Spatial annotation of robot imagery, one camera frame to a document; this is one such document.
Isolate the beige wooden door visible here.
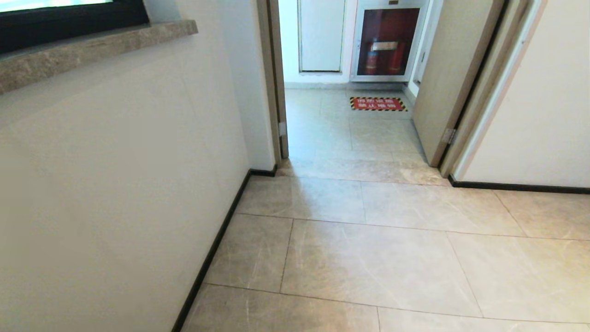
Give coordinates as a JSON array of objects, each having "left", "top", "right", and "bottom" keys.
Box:
[{"left": 412, "top": 0, "right": 506, "bottom": 168}]

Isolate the fire extinguisher cabinet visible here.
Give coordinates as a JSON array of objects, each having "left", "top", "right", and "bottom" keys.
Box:
[{"left": 350, "top": 0, "right": 431, "bottom": 83}]

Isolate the white panel door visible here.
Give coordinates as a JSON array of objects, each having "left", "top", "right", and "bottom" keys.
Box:
[{"left": 298, "top": 0, "right": 347, "bottom": 73}]

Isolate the stone window sill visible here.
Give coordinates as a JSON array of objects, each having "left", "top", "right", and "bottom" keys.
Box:
[{"left": 0, "top": 20, "right": 199, "bottom": 95}]

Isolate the red striped floor sticker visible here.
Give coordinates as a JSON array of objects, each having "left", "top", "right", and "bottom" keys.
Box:
[{"left": 349, "top": 96, "right": 408, "bottom": 112}]

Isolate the black window frame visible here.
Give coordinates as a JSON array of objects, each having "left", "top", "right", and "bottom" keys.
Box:
[{"left": 0, "top": 0, "right": 150, "bottom": 55}]

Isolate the red fire extinguisher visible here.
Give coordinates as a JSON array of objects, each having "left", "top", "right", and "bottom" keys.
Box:
[
  {"left": 366, "top": 39, "right": 380, "bottom": 76},
  {"left": 388, "top": 41, "right": 406, "bottom": 75}
]

